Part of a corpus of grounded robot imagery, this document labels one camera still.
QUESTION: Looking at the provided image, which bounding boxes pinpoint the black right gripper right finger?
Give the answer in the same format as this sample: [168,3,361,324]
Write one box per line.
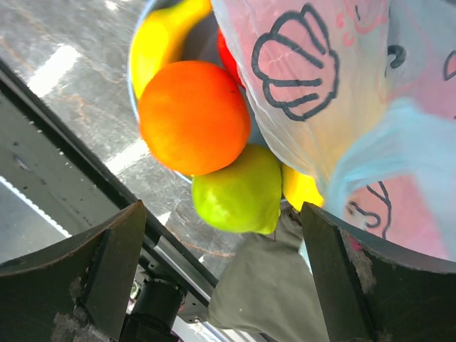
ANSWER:
[301,203,455,341]

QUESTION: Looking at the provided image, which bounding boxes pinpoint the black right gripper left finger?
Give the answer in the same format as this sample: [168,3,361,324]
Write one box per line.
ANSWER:
[1,201,147,341]

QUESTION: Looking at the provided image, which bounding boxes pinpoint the yellow fake mango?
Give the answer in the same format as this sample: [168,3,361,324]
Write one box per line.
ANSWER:
[281,164,324,211]

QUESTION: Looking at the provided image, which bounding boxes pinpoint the green fake pear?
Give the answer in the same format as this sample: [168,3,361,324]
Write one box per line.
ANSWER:
[192,144,282,235]

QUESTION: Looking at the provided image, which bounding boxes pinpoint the translucent light blue plastic bag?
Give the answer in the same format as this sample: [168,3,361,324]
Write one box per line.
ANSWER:
[212,1,455,261]

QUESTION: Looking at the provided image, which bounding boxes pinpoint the fake orange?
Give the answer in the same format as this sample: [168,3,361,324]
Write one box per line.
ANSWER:
[138,61,251,176]

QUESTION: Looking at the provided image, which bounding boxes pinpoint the yellow fake banana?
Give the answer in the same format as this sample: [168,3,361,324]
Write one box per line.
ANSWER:
[129,0,212,98]

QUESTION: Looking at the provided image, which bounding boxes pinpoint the red fake apple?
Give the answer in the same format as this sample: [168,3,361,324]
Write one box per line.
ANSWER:
[217,29,244,88]

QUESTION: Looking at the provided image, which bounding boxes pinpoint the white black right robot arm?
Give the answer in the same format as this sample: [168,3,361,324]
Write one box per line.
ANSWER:
[1,202,455,341]

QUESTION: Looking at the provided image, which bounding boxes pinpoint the olive green cloth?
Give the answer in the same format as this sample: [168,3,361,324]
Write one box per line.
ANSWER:
[207,205,329,342]

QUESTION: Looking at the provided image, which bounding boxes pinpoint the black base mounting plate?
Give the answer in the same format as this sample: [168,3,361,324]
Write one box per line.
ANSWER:
[1,63,216,323]

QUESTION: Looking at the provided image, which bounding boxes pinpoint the light blue plate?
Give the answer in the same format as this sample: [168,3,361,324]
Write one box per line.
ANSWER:
[126,0,222,185]

